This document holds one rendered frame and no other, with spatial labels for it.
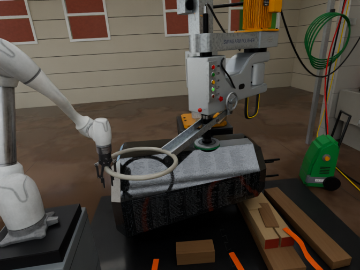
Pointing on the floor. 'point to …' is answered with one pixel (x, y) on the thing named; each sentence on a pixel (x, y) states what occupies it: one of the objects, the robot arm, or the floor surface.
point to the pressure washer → (323, 160)
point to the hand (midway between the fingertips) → (107, 181)
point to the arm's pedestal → (77, 250)
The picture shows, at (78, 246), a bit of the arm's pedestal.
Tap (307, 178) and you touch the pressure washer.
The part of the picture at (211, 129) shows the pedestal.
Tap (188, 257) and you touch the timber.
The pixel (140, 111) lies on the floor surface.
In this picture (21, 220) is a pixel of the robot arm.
